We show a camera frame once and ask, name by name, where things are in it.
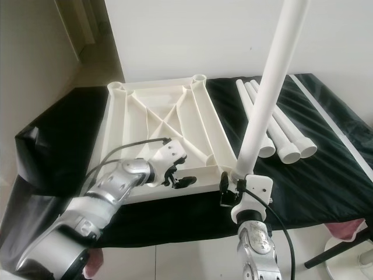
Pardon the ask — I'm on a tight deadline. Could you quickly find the white plastic children table top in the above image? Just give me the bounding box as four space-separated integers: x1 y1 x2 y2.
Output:
93 74 240 204

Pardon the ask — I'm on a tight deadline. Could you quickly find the black table cloth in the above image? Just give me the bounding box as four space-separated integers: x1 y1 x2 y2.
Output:
15 73 373 276

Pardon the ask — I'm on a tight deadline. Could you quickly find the long white strip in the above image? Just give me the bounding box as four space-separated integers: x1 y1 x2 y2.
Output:
288 74 373 170

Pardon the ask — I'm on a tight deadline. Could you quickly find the pink cloth item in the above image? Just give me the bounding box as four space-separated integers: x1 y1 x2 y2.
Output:
85 251 107 279
325 220 373 241

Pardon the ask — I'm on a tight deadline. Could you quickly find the black stand bar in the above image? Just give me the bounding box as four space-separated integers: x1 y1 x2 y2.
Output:
306 236 373 269

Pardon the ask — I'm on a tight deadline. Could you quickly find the white round stand base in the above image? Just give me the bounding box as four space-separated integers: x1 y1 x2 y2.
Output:
323 238 373 280

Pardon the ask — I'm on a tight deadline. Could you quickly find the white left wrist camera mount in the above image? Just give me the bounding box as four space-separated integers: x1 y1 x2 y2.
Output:
152 142 188 184

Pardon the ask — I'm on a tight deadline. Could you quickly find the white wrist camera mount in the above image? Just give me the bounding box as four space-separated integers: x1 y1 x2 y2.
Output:
152 142 188 184
230 174 273 225

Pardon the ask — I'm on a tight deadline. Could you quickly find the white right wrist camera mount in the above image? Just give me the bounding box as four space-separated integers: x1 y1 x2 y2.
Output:
230 174 273 225

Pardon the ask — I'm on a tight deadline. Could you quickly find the beige door frame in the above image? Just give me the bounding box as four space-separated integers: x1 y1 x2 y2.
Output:
55 0 105 48

